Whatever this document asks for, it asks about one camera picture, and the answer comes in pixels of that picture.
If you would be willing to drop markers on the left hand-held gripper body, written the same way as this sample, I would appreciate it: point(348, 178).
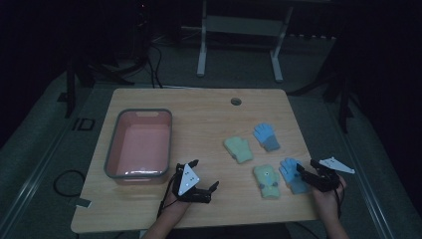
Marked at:
point(189, 181)

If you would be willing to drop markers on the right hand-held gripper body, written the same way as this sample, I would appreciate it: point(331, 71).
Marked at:
point(326, 181)

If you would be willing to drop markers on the green glove with face print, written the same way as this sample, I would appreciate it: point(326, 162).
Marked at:
point(266, 182)

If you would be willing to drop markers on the plain green glove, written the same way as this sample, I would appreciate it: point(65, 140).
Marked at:
point(239, 149)

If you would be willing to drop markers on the blue glove grey cuff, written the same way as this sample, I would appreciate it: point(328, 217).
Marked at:
point(266, 136)

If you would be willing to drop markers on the pink plastic basin grey rim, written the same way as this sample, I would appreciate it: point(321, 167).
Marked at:
point(141, 147)

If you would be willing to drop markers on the person's right hand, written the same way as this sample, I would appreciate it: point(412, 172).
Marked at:
point(326, 202)

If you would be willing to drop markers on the person's left hand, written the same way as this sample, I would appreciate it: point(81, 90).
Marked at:
point(175, 204)

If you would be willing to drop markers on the black floor stand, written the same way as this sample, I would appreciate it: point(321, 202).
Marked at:
point(341, 96)

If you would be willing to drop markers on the round table grommet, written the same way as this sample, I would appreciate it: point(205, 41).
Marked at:
point(236, 101)

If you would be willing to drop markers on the grey tape tab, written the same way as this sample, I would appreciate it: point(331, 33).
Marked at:
point(81, 202)

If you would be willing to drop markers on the black tripod stand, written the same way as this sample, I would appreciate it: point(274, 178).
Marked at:
point(84, 73)

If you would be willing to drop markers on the white metal stand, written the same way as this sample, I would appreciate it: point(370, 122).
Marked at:
point(244, 26)

